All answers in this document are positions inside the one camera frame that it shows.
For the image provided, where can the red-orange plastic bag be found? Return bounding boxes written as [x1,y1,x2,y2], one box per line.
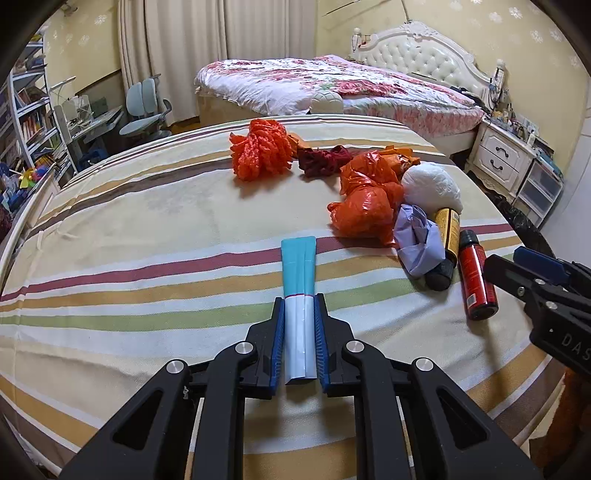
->
[327,185,403,247]

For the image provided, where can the white wardrobe door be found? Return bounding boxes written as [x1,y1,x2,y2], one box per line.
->
[542,99,591,264]

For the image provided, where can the pink floral blanket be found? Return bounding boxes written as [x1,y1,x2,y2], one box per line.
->
[194,54,485,134]

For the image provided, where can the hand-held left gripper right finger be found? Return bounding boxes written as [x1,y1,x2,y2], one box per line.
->
[313,295,543,480]

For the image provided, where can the white upholstered bed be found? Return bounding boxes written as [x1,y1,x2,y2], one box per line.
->
[194,21,499,155]

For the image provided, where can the yellow and black bottle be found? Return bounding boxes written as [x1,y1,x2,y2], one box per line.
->
[425,208,461,291]

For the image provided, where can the white nightstand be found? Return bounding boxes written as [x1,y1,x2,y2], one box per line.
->
[466,117,539,199]

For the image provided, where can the striped tablecloth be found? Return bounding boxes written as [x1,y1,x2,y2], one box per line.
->
[0,113,573,480]

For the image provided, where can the clear plastic drawer unit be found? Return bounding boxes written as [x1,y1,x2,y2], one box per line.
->
[517,159,565,227]

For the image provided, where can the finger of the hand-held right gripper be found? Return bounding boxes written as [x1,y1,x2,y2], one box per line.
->
[514,246,583,288]
[484,254,568,324]

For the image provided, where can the white plastic bag ball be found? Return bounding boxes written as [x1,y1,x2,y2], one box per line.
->
[401,162,464,215]

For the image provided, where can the dark red cloth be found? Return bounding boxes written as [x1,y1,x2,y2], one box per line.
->
[297,145,354,180]

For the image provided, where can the red spray can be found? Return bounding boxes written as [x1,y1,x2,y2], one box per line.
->
[458,229,499,320]

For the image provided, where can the beige curtains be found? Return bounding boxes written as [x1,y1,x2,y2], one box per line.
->
[117,0,319,123]

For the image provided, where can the blue and white tube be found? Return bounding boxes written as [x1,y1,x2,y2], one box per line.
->
[280,236,319,386]

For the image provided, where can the white bookshelf with books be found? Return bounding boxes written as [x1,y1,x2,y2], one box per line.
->
[0,39,77,195]

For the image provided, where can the red foam net bundle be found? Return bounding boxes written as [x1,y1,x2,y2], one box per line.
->
[229,119,301,182]

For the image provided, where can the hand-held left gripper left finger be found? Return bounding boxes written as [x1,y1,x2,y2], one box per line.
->
[60,298,287,480]

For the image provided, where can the light blue desk chair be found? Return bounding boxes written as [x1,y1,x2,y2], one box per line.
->
[119,78,174,139]

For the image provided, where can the orange printed plastic bag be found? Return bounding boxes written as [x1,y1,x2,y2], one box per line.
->
[341,151,407,197]

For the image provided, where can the trash bin with black bag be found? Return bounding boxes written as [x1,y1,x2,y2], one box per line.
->
[489,194,559,264]

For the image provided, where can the clutter pile on nightstand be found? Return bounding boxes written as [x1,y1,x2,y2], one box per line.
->
[482,60,555,153]

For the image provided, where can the lilac plastic bag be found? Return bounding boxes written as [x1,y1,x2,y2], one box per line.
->
[392,203,446,280]

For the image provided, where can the white study desk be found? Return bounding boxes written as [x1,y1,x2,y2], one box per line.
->
[53,95,125,167]

